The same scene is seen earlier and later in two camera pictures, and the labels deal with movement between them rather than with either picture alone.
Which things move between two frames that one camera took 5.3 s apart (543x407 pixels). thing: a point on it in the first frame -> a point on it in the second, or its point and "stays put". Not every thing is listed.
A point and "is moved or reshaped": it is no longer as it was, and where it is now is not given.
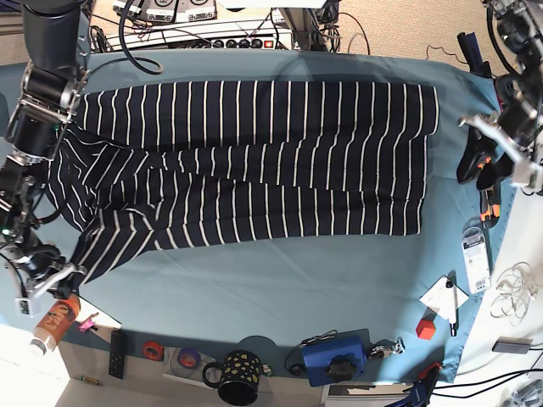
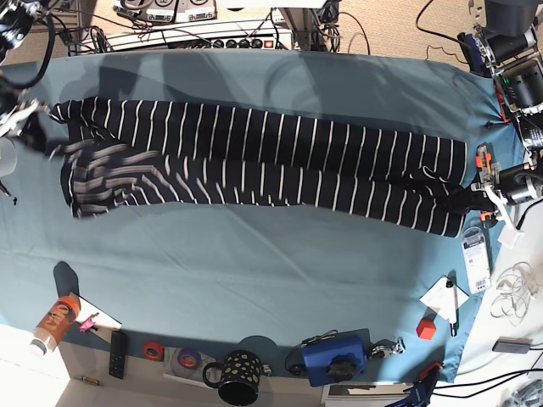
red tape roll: [153, 351] stays put
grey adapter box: [512, 345] stays put
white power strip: [267, 41] stays put
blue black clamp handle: [469, 45] stays put
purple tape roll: [188, 358] stays put
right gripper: [517, 125] -> [515, 185]
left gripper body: [36, 267] -> [32, 131]
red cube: [425, 329] stays put
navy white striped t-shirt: [165, 165] is moved or reshaped
